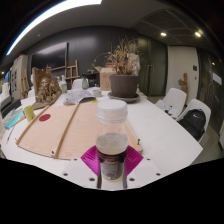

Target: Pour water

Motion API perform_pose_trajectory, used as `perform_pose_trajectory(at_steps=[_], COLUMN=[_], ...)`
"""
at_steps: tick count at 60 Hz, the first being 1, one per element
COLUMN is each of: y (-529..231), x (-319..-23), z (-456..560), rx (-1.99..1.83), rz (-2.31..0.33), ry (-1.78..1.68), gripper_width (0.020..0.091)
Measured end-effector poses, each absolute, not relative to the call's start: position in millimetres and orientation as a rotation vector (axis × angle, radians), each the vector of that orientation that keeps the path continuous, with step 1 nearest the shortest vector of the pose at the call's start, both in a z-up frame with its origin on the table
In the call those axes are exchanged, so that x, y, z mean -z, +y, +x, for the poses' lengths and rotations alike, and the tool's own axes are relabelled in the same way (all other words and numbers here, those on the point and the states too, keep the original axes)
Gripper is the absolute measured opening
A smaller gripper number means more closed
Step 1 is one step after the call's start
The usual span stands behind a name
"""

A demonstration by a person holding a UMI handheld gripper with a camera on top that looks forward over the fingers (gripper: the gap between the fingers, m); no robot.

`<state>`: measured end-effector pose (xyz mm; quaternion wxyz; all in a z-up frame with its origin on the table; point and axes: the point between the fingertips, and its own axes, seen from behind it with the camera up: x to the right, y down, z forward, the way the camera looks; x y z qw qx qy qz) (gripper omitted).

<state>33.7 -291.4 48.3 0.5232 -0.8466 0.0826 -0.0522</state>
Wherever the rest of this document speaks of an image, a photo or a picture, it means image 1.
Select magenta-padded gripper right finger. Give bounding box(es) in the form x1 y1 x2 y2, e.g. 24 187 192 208
122 145 163 190

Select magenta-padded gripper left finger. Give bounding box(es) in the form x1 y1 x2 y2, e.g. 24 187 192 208
62 145 103 190

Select white-capped clear drink bottle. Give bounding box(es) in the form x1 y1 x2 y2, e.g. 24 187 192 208
95 99 130 183

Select beige wooden drawing board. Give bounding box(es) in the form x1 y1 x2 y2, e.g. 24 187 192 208
15 101 144 160

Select flat round red coaster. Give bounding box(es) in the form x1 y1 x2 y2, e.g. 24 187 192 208
38 113 52 122

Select small clear cup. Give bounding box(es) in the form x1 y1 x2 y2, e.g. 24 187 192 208
92 88 103 98

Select black backpack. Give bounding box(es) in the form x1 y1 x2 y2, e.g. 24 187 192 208
178 108 207 141

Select white plastic chair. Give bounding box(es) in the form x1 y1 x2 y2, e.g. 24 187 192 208
155 87 188 119
71 78 84 90
176 98 212 143

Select dried plant in dark pot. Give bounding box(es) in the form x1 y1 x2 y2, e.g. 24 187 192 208
107 37 141 104

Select small clear glass bottle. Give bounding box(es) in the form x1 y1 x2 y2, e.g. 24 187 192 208
81 77 90 90

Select green-labelled spray bottle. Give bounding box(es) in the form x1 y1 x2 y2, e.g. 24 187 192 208
59 74 68 94

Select golden sculpture on wooden base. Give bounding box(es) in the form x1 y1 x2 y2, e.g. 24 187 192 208
31 66 63 110

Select brown cardboard box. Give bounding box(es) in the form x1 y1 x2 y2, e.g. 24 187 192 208
94 65 116 92

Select wooden easel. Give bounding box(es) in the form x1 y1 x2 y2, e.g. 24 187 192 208
20 68 31 99
64 59 81 88

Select dark grey stacked blocks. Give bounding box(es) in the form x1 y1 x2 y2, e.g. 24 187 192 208
0 98 22 118

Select long ceiling strip light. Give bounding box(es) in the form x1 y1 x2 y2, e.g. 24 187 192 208
5 0 103 57

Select dark wall screen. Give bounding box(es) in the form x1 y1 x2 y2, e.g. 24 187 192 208
30 41 69 71

